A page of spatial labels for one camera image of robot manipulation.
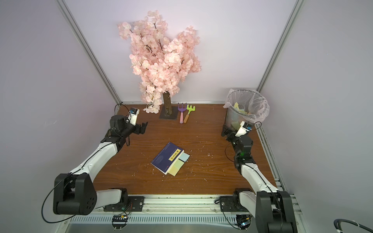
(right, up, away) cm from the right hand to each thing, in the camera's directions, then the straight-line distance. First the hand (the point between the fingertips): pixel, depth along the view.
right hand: (232, 124), depth 82 cm
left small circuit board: (-60, -49, -10) cm, 78 cm away
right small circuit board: (+2, -48, -11) cm, 49 cm away
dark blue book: (-39, -22, +6) cm, 46 cm away
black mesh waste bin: (+3, +5, +4) cm, 7 cm away
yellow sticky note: (-33, -25, +2) cm, 41 cm away
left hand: (-55, +3, +4) cm, 55 cm away
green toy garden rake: (-24, +10, +35) cm, 44 cm away
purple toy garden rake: (-32, +9, +35) cm, 48 cm away
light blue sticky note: (-28, -21, +6) cm, 35 cm away
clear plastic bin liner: (+16, +14, +10) cm, 24 cm away
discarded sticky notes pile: (+6, -1, +10) cm, 12 cm away
